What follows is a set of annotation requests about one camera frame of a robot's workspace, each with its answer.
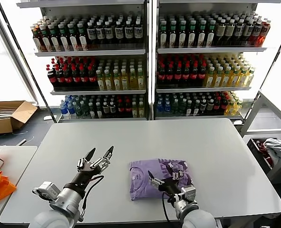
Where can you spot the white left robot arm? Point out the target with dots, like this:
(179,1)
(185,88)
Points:
(66,202)

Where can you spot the dark bottle beige label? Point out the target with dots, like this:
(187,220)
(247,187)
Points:
(221,32)
(230,32)

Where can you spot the white grey crumpled cloth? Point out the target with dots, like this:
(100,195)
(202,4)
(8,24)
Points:
(277,147)

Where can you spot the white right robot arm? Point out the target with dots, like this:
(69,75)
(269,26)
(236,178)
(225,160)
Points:
(197,218)

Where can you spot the blue water bottle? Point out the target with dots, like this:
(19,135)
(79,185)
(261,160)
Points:
(167,108)
(70,110)
(160,108)
(64,110)

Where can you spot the purple t-shirt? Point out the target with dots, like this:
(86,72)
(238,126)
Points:
(140,187)

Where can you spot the dark tea bottle white label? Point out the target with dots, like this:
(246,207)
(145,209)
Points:
(99,111)
(83,38)
(196,109)
(73,39)
(64,39)
(55,40)
(191,35)
(201,35)
(182,35)
(45,40)
(172,35)
(163,35)
(189,109)
(210,35)
(91,111)

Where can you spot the small grey metal strip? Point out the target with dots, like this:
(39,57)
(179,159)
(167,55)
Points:
(21,142)

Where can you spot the yellow juice bottle white cap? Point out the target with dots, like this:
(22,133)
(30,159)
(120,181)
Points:
(218,79)
(100,83)
(235,79)
(243,79)
(231,108)
(141,111)
(210,79)
(116,82)
(238,108)
(140,82)
(250,79)
(226,79)
(124,82)
(132,82)
(135,111)
(108,83)

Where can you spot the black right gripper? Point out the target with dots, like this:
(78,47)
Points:
(171,187)

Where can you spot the dark drink bottle black label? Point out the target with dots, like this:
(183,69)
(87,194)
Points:
(239,32)
(210,107)
(248,32)
(203,107)
(106,110)
(113,110)
(119,32)
(256,32)
(100,33)
(128,32)
(91,34)
(138,32)
(109,33)

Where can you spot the green water bottle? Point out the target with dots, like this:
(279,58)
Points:
(175,108)
(182,108)
(77,110)

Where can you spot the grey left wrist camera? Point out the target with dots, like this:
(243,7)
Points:
(47,190)

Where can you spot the red patterned cloth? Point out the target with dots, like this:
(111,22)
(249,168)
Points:
(261,147)

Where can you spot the small white flat object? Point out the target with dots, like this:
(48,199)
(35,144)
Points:
(47,117)

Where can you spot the cola bottle red cap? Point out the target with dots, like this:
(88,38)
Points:
(76,79)
(202,76)
(194,76)
(161,76)
(169,76)
(177,76)
(128,109)
(60,79)
(224,106)
(84,79)
(68,79)
(52,79)
(185,76)
(120,109)
(92,79)
(217,107)

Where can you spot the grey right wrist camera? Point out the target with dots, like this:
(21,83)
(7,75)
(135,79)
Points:
(189,193)

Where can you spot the white sticks bundle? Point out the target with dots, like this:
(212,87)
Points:
(0,115)

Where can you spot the grey metal shelf rack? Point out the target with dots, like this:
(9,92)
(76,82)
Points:
(90,52)
(211,50)

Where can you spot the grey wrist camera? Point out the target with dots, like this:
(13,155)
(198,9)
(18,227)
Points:
(47,190)
(189,193)

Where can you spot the grey metal table frame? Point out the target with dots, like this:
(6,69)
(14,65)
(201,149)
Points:
(250,116)

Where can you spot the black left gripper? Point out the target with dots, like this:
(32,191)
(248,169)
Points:
(84,178)

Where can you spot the black plastic crate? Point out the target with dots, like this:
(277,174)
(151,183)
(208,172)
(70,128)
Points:
(252,146)

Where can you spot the brown cardboard box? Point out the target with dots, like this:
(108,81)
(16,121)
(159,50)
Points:
(23,113)

